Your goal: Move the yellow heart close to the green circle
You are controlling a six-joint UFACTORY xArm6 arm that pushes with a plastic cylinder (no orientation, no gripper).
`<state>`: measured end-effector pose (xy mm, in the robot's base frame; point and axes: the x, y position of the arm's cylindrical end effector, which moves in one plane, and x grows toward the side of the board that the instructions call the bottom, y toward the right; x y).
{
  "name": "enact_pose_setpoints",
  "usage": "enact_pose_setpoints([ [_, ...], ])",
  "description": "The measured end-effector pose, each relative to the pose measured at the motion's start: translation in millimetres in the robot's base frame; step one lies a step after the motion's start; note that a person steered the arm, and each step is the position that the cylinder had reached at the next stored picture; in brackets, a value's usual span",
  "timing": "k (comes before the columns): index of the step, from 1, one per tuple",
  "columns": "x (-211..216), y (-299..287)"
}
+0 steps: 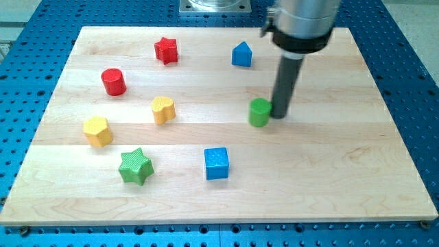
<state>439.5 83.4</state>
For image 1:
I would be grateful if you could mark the red star block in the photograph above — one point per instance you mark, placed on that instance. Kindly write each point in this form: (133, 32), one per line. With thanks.
(166, 50)

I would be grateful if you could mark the green cylinder block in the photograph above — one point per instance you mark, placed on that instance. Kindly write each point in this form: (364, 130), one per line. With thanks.
(259, 113)

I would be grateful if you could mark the yellow heart block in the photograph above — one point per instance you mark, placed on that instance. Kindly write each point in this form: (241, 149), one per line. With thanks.
(163, 109)

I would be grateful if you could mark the light wooden board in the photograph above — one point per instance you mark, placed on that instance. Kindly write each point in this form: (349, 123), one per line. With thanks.
(336, 157)

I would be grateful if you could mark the yellow hexagon block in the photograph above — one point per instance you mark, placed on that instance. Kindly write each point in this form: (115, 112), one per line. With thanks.
(97, 131)

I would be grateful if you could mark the green star block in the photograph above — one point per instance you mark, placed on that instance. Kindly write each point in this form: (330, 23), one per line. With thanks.
(135, 167)

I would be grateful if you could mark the red cylinder block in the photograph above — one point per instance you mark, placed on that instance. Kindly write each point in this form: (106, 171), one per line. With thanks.
(113, 82)

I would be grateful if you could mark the blue perforated metal table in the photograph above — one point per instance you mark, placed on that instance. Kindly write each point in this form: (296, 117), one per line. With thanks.
(395, 38)

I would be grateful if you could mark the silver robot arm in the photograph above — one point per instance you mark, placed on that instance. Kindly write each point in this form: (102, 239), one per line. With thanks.
(300, 27)

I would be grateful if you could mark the blue pentagon block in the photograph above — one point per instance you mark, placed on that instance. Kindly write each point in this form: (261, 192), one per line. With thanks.
(242, 55)

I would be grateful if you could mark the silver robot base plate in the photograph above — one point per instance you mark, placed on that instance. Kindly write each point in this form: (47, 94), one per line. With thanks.
(214, 6)

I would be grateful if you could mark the blue cube block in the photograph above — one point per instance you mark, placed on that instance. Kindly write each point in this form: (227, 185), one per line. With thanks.
(216, 163)

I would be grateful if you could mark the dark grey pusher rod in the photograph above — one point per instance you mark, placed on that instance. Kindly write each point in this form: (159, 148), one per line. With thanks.
(286, 77)

